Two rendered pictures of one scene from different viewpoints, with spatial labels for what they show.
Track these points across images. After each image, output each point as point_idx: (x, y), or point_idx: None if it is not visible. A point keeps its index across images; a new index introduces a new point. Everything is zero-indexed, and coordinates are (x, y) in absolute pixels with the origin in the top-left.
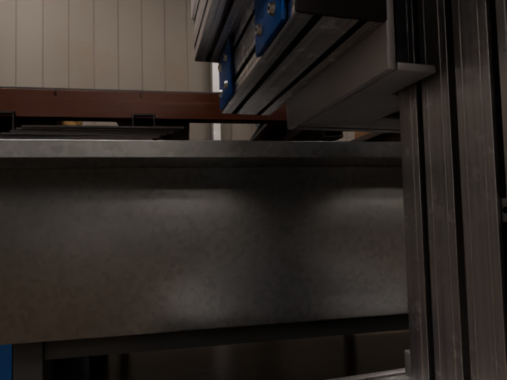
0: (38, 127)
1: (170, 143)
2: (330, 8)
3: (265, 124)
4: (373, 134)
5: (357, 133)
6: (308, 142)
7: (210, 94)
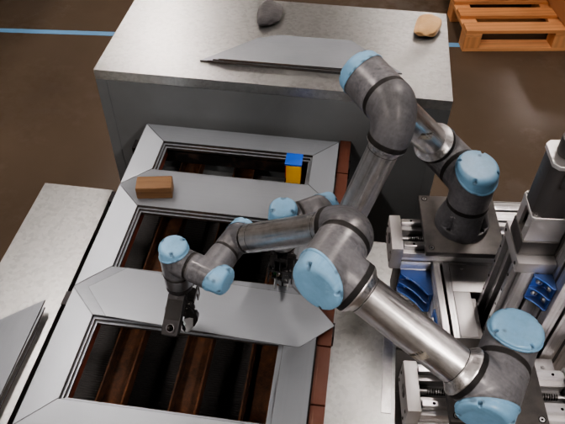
0: None
1: None
2: None
3: (226, 338)
4: (208, 219)
5: (142, 193)
6: (394, 392)
7: (324, 415)
